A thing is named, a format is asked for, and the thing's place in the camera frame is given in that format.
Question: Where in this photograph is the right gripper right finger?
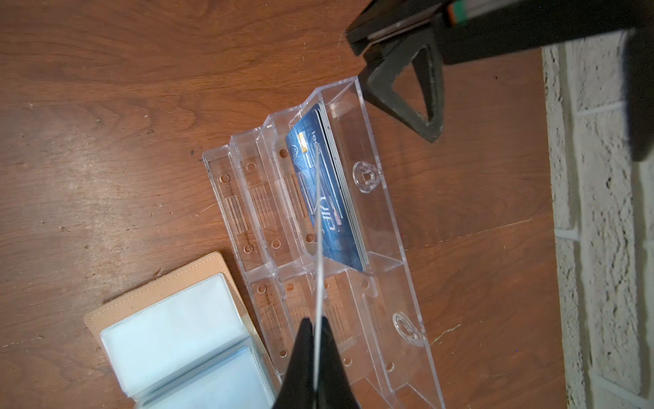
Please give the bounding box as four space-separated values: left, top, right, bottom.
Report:
315 317 359 409

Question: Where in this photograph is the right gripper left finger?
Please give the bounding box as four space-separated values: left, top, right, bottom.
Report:
272 318 314 409

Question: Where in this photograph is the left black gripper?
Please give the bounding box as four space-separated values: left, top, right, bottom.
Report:
344 0 653 143

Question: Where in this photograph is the tan leather card holder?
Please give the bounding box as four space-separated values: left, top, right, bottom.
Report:
84 252 279 408

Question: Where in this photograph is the clear plastic organizer box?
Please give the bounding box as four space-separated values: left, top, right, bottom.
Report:
203 78 445 408

